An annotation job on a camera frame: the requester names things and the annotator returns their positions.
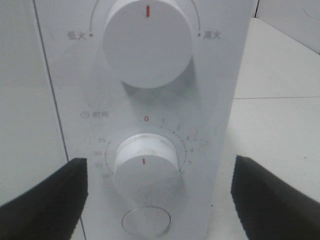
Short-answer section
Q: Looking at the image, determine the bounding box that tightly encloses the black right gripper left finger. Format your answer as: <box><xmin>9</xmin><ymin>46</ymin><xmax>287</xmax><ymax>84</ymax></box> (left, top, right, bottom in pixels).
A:
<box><xmin>0</xmin><ymin>158</ymin><xmax>88</xmax><ymax>240</ymax></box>

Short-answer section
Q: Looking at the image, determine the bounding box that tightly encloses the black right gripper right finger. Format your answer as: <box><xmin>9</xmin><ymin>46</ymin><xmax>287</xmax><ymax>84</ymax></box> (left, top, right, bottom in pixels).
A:
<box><xmin>230</xmin><ymin>155</ymin><xmax>320</xmax><ymax>240</ymax></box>

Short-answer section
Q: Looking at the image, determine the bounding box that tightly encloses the round white door release button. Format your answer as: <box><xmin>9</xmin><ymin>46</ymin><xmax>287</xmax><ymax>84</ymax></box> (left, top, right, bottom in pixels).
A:
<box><xmin>121</xmin><ymin>206</ymin><xmax>172</xmax><ymax>238</ymax></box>

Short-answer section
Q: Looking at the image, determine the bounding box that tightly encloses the white microwave knob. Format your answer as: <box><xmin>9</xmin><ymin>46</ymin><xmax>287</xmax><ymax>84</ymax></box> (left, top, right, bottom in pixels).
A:
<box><xmin>102</xmin><ymin>0</ymin><xmax>193</xmax><ymax>89</ymax></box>
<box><xmin>113</xmin><ymin>133</ymin><xmax>179</xmax><ymax>203</ymax></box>

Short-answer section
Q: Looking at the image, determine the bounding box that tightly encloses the white adjacent table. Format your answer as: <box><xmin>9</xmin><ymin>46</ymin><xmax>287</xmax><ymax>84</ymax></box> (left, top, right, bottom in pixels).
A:
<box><xmin>233</xmin><ymin>17</ymin><xmax>320</xmax><ymax>100</ymax></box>

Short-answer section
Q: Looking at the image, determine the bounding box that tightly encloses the white microwave oven body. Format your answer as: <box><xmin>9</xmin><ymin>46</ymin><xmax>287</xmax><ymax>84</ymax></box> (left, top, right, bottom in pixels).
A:
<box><xmin>33</xmin><ymin>0</ymin><xmax>252</xmax><ymax>240</ymax></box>

